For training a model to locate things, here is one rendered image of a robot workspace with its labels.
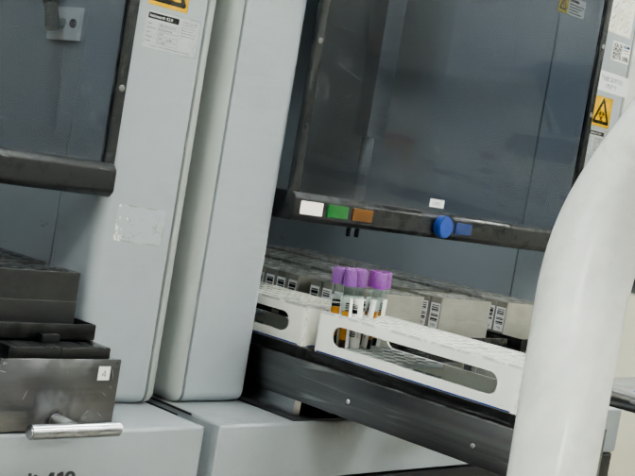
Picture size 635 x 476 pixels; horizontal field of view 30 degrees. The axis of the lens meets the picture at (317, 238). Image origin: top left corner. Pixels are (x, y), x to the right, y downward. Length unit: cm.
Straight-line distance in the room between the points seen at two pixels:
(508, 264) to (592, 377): 118
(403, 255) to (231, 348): 73
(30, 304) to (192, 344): 23
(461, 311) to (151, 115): 60
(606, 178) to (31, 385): 59
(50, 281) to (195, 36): 31
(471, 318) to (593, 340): 95
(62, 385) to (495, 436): 43
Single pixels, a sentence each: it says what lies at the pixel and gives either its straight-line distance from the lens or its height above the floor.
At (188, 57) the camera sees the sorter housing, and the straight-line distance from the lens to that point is 131.
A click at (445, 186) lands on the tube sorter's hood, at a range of 162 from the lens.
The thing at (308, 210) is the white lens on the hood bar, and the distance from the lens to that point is 142.
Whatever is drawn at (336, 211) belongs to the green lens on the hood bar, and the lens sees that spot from 145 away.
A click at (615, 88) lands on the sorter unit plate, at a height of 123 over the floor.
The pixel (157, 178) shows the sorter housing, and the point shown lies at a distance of 130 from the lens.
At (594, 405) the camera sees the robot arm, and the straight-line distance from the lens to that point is 77.
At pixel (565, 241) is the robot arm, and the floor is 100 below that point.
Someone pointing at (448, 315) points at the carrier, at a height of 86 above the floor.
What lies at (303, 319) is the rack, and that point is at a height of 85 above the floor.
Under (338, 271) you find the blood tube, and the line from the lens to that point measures 138.
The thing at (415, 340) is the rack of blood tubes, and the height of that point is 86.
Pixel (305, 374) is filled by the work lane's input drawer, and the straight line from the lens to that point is 138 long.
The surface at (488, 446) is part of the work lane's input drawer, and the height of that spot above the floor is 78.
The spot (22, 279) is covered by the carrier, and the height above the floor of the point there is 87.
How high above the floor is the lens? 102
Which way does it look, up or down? 3 degrees down
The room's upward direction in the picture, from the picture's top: 9 degrees clockwise
